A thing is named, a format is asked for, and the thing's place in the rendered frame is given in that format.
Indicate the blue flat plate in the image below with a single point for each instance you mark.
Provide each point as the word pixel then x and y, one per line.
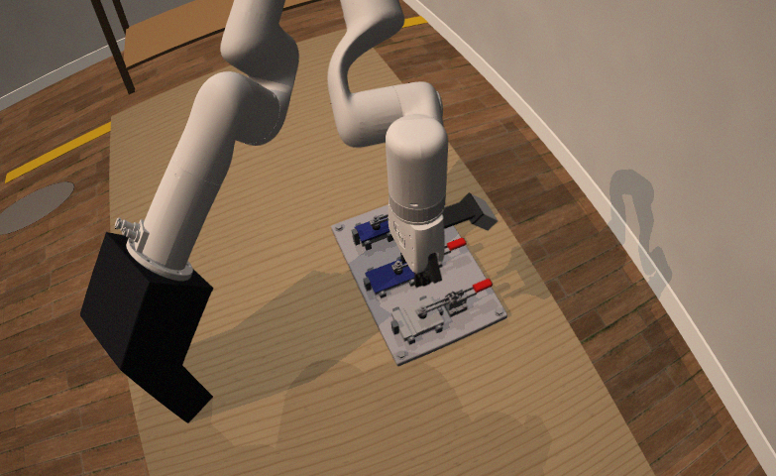
pixel 384 278
pixel 366 232

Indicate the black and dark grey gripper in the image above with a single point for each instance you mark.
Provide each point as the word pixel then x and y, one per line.
pixel 418 242

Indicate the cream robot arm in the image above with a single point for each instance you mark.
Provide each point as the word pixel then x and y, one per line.
pixel 231 107

